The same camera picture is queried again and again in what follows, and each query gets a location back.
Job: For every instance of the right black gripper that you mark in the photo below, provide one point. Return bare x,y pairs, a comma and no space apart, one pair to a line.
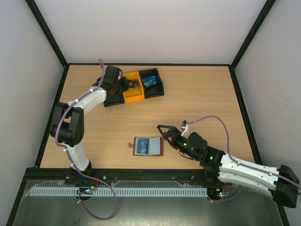
171,134

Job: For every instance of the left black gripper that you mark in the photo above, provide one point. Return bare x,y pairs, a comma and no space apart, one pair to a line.
125,85

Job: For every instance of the black VIP logo card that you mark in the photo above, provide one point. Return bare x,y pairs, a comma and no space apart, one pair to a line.
133,83

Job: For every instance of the brown leather card holder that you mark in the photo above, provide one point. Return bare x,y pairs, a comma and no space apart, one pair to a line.
155,146

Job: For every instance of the blue VIP card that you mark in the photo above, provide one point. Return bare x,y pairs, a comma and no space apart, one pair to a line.
149,81

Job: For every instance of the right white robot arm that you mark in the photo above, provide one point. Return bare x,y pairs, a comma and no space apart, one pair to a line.
280,184

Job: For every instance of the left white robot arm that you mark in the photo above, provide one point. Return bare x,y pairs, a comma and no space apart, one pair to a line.
67,124

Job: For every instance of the left black bin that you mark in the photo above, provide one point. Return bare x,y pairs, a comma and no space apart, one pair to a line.
116,99

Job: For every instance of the black bin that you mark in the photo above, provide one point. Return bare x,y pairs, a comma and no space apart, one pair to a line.
155,90
116,99

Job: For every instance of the yellow middle bin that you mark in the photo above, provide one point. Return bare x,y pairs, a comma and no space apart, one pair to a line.
134,94

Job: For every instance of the right black bin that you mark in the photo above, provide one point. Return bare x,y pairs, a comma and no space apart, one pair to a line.
155,90

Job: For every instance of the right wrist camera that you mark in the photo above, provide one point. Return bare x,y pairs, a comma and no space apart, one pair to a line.
185,128

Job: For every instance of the white slotted cable duct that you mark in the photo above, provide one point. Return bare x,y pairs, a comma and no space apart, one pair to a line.
120,192

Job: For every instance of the black enclosure frame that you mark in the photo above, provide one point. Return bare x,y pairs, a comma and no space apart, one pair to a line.
48,34

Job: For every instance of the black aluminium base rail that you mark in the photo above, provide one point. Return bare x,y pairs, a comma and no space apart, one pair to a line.
195,177

